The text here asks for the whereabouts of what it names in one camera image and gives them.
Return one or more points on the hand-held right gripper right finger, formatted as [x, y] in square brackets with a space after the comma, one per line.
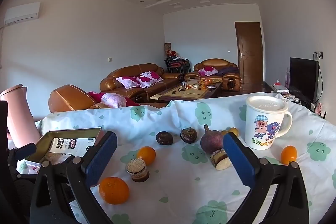
[240, 161]

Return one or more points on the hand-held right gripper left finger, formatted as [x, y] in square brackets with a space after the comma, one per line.
[101, 161]

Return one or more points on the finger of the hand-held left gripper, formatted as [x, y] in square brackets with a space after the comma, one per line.
[25, 150]

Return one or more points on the metal tin box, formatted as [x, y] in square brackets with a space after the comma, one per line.
[42, 144]

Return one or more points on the layered cake slice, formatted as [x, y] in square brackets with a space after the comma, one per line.
[220, 160]

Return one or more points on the large round orange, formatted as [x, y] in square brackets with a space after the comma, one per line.
[114, 190]

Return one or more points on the purple smooth passion fruit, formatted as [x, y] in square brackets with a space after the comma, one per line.
[211, 141]

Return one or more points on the round layered cake piece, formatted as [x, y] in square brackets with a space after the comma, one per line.
[137, 170]

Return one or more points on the medium round orange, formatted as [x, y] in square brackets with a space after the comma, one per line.
[146, 155]

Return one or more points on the small oval orange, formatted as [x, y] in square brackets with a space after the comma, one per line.
[288, 155]

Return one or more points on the pink thermos jug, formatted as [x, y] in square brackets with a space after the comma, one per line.
[18, 119]

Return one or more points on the printed paper leaflet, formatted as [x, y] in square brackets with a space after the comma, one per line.
[63, 146]

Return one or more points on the white paper cup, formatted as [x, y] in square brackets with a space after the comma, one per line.
[262, 124]

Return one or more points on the dark wrinkled passion fruit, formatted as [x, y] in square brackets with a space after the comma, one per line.
[164, 138]
[188, 135]

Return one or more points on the brown leather armchair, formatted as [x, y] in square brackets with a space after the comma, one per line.
[71, 98]

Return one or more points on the white green-print tablecloth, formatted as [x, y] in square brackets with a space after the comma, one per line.
[170, 187]

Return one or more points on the dark television cabinet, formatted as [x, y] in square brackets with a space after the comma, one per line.
[267, 87]

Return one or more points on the wooden coffee table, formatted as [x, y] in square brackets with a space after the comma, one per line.
[191, 94]

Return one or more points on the pink flower pillow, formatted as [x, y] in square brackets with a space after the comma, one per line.
[126, 81]
[153, 75]
[207, 71]
[145, 81]

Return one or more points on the purple blanket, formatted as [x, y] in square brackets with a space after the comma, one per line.
[229, 71]

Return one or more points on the brown leather small sofa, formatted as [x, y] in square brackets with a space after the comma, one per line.
[218, 64]

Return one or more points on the black television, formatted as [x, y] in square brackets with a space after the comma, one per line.
[303, 79]

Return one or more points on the brown leather three-seat sofa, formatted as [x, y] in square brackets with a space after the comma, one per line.
[168, 79]

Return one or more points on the brown wooden door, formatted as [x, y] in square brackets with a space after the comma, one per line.
[249, 53]

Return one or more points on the stacked dark chairs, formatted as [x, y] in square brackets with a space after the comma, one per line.
[177, 65]

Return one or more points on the tall patterned vase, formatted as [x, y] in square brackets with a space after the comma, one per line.
[167, 48]

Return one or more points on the white air conditioner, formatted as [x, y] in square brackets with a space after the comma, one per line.
[22, 12]

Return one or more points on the wall power socket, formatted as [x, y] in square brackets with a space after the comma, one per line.
[320, 54]

